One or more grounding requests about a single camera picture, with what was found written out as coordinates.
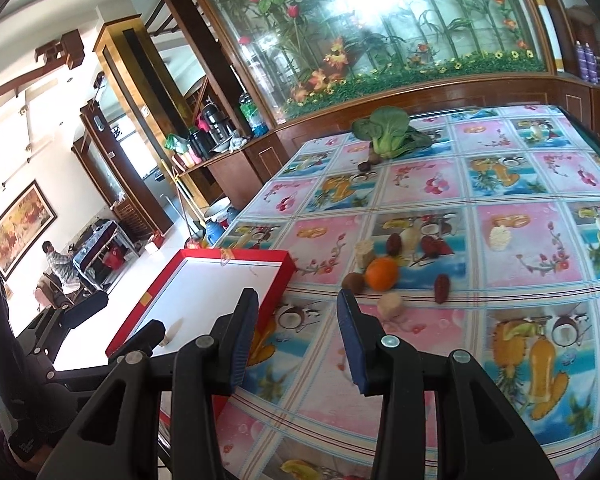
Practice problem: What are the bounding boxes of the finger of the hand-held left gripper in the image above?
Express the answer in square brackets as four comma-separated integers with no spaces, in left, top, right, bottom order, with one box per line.
[19,292,109,360]
[54,320,166,387]

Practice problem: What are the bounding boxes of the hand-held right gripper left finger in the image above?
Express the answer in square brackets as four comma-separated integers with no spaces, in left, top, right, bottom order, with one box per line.
[37,288,259,480]

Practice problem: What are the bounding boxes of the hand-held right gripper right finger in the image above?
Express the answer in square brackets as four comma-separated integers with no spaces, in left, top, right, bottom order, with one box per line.
[336,289,600,480]

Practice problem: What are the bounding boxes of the red box with white inside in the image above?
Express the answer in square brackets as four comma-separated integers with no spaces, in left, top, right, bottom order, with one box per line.
[105,248,296,436]

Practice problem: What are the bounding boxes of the orange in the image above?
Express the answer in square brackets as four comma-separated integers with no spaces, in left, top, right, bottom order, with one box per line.
[364,257,400,292]

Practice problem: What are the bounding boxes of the brown armchair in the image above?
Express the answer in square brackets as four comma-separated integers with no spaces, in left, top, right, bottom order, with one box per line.
[34,274,81,311]

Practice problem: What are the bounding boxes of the grey folding table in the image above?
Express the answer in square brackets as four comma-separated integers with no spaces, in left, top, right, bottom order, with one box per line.
[71,218,131,291]

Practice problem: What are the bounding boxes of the short wooden cabinet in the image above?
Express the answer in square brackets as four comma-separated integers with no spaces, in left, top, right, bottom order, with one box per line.
[71,100,131,226]

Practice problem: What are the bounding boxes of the broom stick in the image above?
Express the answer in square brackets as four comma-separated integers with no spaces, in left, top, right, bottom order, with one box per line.
[169,162,203,241]

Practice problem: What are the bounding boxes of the wooden sideboard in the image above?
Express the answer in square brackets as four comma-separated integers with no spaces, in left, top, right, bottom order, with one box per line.
[170,127,291,211]

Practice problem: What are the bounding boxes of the printed plastic tablecloth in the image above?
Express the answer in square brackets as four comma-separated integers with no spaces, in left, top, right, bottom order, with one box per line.
[155,104,600,480]

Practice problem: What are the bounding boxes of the short black thermos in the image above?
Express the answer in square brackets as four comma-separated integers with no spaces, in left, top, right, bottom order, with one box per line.
[187,129,212,160]

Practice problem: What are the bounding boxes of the tall wooden cabinet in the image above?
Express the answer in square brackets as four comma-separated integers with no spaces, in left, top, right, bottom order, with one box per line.
[92,14,177,236]

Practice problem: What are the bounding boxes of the green bok choy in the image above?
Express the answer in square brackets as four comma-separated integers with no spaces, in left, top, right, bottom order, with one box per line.
[351,106,433,161]

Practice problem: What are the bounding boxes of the tall black thermos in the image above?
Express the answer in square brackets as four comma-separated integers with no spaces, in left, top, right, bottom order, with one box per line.
[200,104,233,146]

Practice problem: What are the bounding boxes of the green plastic bottle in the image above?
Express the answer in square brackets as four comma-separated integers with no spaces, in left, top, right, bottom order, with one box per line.
[239,92,271,137]

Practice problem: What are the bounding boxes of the glass partition with artificial plants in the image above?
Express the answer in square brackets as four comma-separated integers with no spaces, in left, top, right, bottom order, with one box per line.
[175,0,566,126]

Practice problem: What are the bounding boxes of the framed wall painting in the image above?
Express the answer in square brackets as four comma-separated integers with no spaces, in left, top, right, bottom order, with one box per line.
[0,180,58,281]

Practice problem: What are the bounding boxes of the wooden wall lamp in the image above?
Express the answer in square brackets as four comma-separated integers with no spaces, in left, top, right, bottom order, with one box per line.
[34,31,86,73]

